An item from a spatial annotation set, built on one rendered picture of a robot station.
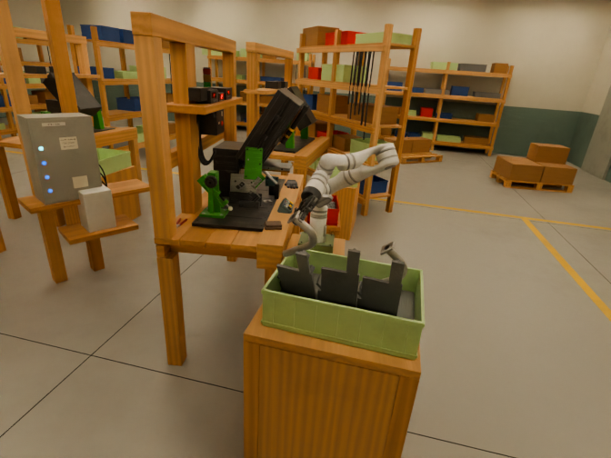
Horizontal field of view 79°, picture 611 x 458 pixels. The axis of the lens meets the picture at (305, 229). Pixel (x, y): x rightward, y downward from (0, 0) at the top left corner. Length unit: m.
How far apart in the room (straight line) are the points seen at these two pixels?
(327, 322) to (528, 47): 10.69
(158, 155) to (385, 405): 1.51
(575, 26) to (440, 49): 3.05
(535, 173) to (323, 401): 6.92
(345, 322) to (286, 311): 0.23
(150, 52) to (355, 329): 1.47
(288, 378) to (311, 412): 0.18
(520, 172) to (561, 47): 4.71
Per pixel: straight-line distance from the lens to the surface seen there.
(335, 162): 1.54
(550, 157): 8.50
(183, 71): 2.29
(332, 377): 1.54
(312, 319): 1.47
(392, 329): 1.43
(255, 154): 2.50
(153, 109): 1.95
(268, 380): 1.64
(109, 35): 7.71
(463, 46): 11.35
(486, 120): 10.99
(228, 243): 2.03
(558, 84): 11.89
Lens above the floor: 1.75
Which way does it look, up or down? 23 degrees down
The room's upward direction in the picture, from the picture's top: 4 degrees clockwise
